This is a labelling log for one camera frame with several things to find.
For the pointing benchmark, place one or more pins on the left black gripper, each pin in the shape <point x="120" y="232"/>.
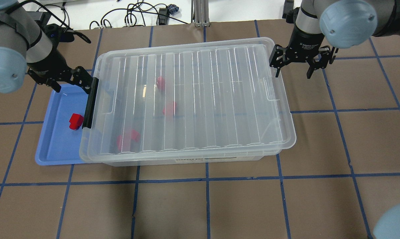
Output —
<point x="49" y="62"/>

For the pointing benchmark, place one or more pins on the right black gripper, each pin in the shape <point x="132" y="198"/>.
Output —
<point x="302" y="43"/>

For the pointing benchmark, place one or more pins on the red block from tray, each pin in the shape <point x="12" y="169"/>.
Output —
<point x="76" y="121"/>

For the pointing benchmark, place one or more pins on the clear plastic box lid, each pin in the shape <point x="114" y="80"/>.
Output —
<point x="190" y="99"/>

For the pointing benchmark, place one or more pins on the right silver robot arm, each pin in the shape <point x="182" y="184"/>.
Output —
<point x="323" y="27"/>

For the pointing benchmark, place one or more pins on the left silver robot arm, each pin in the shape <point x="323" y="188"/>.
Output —
<point x="25" y="48"/>

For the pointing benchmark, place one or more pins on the red block in box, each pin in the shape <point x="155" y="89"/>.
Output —
<point x="126" y="140"/>
<point x="161" y="83"/>
<point x="169" y="109"/>

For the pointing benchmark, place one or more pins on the clear plastic storage box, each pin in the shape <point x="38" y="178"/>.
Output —
<point x="186" y="159"/>

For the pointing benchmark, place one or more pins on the blue plastic tray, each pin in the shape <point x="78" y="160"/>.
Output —
<point x="58" y="144"/>

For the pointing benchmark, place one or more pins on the black box latch handle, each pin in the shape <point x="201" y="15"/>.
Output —
<point x="90" y="106"/>

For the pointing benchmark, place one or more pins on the aluminium frame post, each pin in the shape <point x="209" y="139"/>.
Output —
<point x="200" y="13"/>

